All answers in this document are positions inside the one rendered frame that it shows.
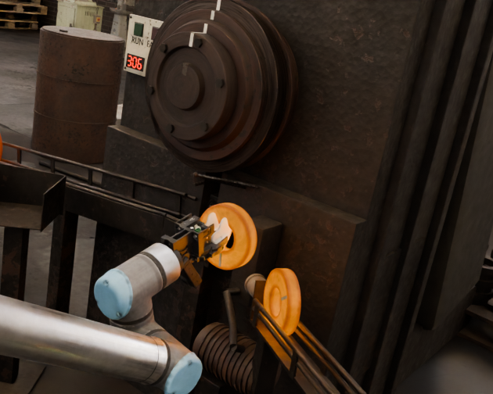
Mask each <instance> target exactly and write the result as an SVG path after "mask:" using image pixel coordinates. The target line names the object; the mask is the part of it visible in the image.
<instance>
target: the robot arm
mask: <svg viewBox="0 0 493 394"><path fill-rule="evenodd" d="M185 218H188V220H186V221H184V222H182V223H180V221H182V220H184V219H185ZM231 233H232V230H231V228H230V227H229V225H228V221H227V219H226V218H223V219H222V220H221V223H220V224H219V223H218V219H217V217H216V214H215V213H210V214H209V216H208V218H207V222H206V223H204V222H202V221H200V218H199V217H197V216H193V217H192V214H191V213H190V214H188V215H187V216H185V217H183V218H182V219H180V220H178V221H176V222H175V235H173V236H171V237H169V236H167V235H164V236H162V237H161V243H155V244H153V245H151V246H150V247H149V248H147V249H145V250H143V251H141V252H140V253H139V254H137V255H135V256H133V257H132V258H131V259H129V260H127V261H125V262H124V263H122V264H121V265H119V266H118V267H115V268H114V269H111V270H108V271H107V272H106V273H105V274H104V275H103V276H102V277H100V278H99V279H98V280H97V282H96V283H95V287H94V295H95V300H96V302H97V305H98V307H99V308H100V310H101V311H102V312H103V314H104V315H106V316H107V317H108V318H109V319H110V325H108V324H103V323H99V322H96V321H91V320H89V319H85V318H83V317H77V316H74V315H71V314H68V313H64V312H60V311H57V310H52V309H49V308H46V307H43V306H38V305H35V304H32V303H27V302H24V301H21V300H18V299H13V298H10V297H7V296H3V295H0V355H3V356H11V357H15V358H19V359H23V360H30V361H34V362H39V363H43V364H50V365H54V366H58V367H65V368H70V369H74V370H78V371H85V372H89V373H93V374H101V375H105V376H109V377H114V378H121V379H125V380H129V381H136V382H138V383H140V384H142V385H149V386H153V387H157V388H160V389H162V390H163V391H164V394H188V393H189V392H190V391H192V389H193V388H194V387H195V386H196V384H197V382H198V381H199V379H200V376H201V374H202V369H203V367H202V363H201V361H200V359H199V358H198V357H197V356H196V354H195V353H194V352H191V351H190V350H189V349H187V348H186V347H185V346H183V345H182V344H181V343H180V342H179V341H178V340H177V339H176V338H174V337H173V336H172V335H170V334H169V333H168V332H167V331H166V330H164V329H163V328H162V327H161V326H160V325H159V324H158V323H156V321H155V320H154V316H153V304H152V296H154V295H156V294H157V293H158V292H159V291H161V290H162V289H164V288H166V287H167V286H169V285H170V284H171V283H172V282H174V281H176V280H177V279H178V278H179V276H180V278H181V279H182V281H183V282H184V283H185V284H186V285H188V286H189V287H191V286H192V287H194V288H197V287H198V286H199V284H200V283H201V281H202V279H201V277H200V276H199V274H198V273H197V272H196V270H195V268H194V267H193V265H192V264H191V263H193V262H194V261H196V262H197V263H198V262H202V261H204V260H207V259H209V258H213V257H214V256H216V255H217V254H219V253H221V252H222V251H223V250H224V248H225V247H226V245H227V243H228V240H229V238H230V236H231Z"/></svg>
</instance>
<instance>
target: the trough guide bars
mask: <svg viewBox="0 0 493 394"><path fill-rule="evenodd" d="M253 301H254V303H255V306H253V307H252V310H253V311H254V316H253V321H252V326H253V327H254V329H255V326H257V322H258V318H260V320H261V321H262V323H263V324H264V325H265V327H266V328H267V329H268V330H269V331H270V332H271V334H272V335H273V337H274V338H275V339H276V341H277V342H278V343H279V344H280V345H281V347H282V348H283V349H284V351H285V352H286V353H287V355H288V356H289V357H290V359H291V365H290V372H289V376H290V377H291V379H292V380H293V377H296V373H297V368H298V369H299V370H300V371H301V373H302V374H303V375H304V376H305V377H306V379H307V380H308V381H309V383H310V384H311V385H312V387H313V388H314V389H315V391H316V392H317V393H318V394H326V393H325V392H324V391H323V389H322V388H321V387H320V385H321V386H322V387H323V388H324V390H325V391H326V392H327V394H336V393H335V392H334V391H333V390H332V389H331V387H330V386H329V385H328V384H327V382H326V381H325V380H324V379H323V377H322V376H321V375H320V374H319V373H318V372H317V370H316V369H315V368H314V367H313V366H312V364H311V363H310V362H309V361H308V359H307V358H306V357H305V356H304V354H303V353H302V352H301V351H300V350H299V349H298V348H297V346H296V345H295V344H294V343H293V341H292V340H291V339H290V337H289V336H288V335H287V334H286V333H285V332H284V330H282V328H281V327H280V326H279V325H278V323H277V322H276V321H275V320H274V318H273V317H272V316H271V314H270V313H269V312H268V311H267V310H266V309H265V308H264V307H263V305H262V304H261V303H260V302H259V300H258V299H257V298H255V299H254V300H253ZM260 311H261V312H262V313H261V312H260ZM263 314H264V315H265V316H266V318H267V319H268V320H269V322H270V323H271V324H272V326H273V327H274V328H275V329H274V328H273V327H272V326H271V325H270V323H269V322H268V321H267V319H266V318H265V317H264V315H263ZM297 326H298V327H299V328H300V329H301V330H302V331H303V333H305V334H306V336H307V337H309V339H310V340H311V341H312V342H313V343H314V344H315V346H316V347H317V348H318V349H319V350H320V351H321V352H322V354H323V355H322V354H321V353H320V352H319V351H318V350H317V349H316V348H315V347H314V346H313V344H312V343H311V342H310V341H309V340H308V338H307V337H306V336H305V335H304V334H303V333H302V332H301V330H300V329H299V328H298V327H297V328H296V329H295V332H296V334H297V335H298V336H299V337H300V339H301V340H302V341H303V342H304V343H305V345H306V346H307V347H308V348H309V349H310V350H311V351H312V352H313V353H314V354H315V356H316V357H317V358H318V359H319V360H320V362H321V363H322V364H321V369H320V371H321V372H322V374H323V375H324V376H326V375H327V371H329V372H330V374H331V375H332V376H333V377H334V378H335V379H336V380H337V381H338V382H339V384H340V385H341V386H342V387H343V388H344V390H345V391H346V392H347V393H348V394H356V393H355V392H354V390H355V391H356V392H357V393H358V394H367V393H366V392H365V391H364V390H363V389H362V388H361V386H360V385H359V384H358V383H357V382H356V381H355V380H354V379H353V378H352V377H351V376H350V375H349V374H348V373H347V372H346V371H345V370H344V368H343V367H342V366H341V365H340V364H339V363H338V362H337V361H336V359H335V358H334V357H333V356H332V355H331V354H330V353H329V351H328V350H327V349H326V348H325V347H324V346H323V345H322V344H321V343H320V341H319V340H318V339H317V338H316V337H315V336H314V335H313V334H312V333H311V332H310V331H309V330H308V329H307V328H306V327H305V326H304V324H303V323H302V322H301V321H300V320H299V321H298V325H297ZM276 331H277V332H278V333H279V334H278V333H277V332H276ZM279 335H281V336H282V338H283V339H284V340H285V342H284V341H283V340H282V338H281V337H280V336H279ZM286 343H287V344H288V345H289V346H288V345H287V344H286ZM289 347H290V348H291V349H292V350H293V352H292V350H291V349H290V348H289ZM299 359H300V360H301V362H302V363H303V364H304V365H303V364H302V363H301V362H300V361H299ZM329 362H330V363H331V364H332V365H333V366H334V367H335V368H336V369H337V370H338V371H339V372H340V374H341V375H342V376H343V377H344V378H345V379H346V380H347V382H348V383H349V384H350V385H351V386H352V387H353V389H354V390H353V389H352V388H351V387H350V386H349V384H348V383H346V382H345V380H343V378H342V377H341V376H340V375H339V374H338V373H337V371H336V370H335V369H334V368H333V367H332V366H331V364H330V363H329ZM304 366H305V367H306V368H307V369H308V370H309V371H310V372H311V374H312V375H313V376H314V377H315V379H316V380H317V381H318V383H319V384H320V385H319V384H318V383H317V381H316V380H315V379H314V378H313V377H312V376H311V374H310V373H309V372H308V370H307V369H306V368H305V367H304Z"/></svg>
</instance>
